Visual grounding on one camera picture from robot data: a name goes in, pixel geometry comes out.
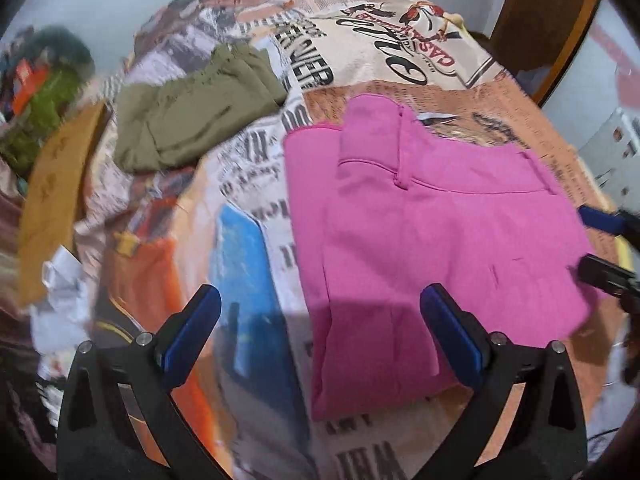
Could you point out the orange box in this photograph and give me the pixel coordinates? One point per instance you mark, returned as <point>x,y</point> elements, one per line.
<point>29,80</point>

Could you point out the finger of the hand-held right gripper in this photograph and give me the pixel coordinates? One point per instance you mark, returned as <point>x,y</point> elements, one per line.
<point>597,217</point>
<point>605,272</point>

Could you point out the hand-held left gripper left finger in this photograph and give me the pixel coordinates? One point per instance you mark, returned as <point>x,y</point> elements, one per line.
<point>192,330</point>

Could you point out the printed blanket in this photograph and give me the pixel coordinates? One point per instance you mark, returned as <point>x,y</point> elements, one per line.
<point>260,260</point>

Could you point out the white crumpled cloth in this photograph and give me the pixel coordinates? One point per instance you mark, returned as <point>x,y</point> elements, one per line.
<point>60,305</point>

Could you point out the olive green pants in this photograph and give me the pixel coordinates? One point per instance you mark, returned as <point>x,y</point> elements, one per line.
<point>190,110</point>

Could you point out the mustard yellow garment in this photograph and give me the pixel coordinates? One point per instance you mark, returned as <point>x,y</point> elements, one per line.
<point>55,175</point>

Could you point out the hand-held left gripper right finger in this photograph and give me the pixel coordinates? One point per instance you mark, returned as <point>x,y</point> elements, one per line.
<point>452,335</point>

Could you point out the pink pants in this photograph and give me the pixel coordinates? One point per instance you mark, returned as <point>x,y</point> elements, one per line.
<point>425,220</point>

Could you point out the wooden door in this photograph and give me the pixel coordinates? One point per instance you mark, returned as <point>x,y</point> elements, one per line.
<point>540,20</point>

